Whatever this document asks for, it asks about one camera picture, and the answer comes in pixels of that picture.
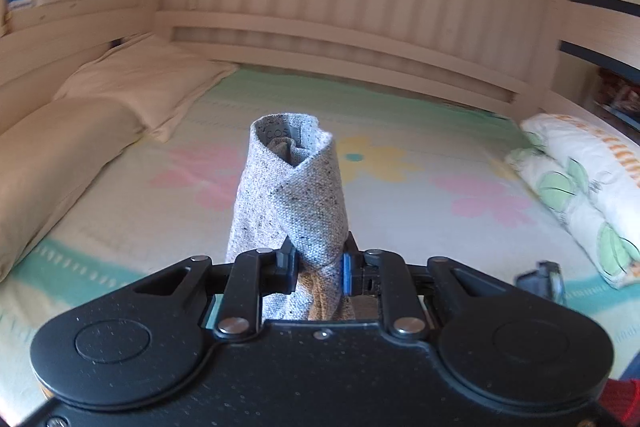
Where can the white floral quilt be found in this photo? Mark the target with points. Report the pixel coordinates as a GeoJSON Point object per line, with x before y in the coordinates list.
{"type": "Point", "coordinates": [585, 177]}

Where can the cream pillow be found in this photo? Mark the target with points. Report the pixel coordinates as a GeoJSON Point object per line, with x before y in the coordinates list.
{"type": "Point", "coordinates": [145, 77]}

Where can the tan pillow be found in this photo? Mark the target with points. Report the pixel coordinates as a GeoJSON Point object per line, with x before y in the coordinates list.
{"type": "Point", "coordinates": [60, 157]}

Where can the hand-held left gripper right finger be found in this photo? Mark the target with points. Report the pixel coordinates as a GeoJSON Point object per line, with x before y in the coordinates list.
{"type": "Point", "coordinates": [344, 278]}

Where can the person's red knitted clothing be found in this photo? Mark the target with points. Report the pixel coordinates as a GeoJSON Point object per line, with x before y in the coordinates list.
{"type": "Point", "coordinates": [624, 404]}

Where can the floral bed sheet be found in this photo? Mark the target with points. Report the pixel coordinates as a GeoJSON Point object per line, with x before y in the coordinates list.
{"type": "Point", "coordinates": [425, 167]}

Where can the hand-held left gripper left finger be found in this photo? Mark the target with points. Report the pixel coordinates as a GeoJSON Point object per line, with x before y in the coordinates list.
{"type": "Point", "coordinates": [287, 264]}

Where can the grey speckled pants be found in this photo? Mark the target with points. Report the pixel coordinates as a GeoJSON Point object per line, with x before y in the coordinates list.
{"type": "Point", "coordinates": [300, 197]}

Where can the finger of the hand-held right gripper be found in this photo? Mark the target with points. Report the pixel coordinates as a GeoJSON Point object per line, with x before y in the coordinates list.
{"type": "Point", "coordinates": [542, 283]}

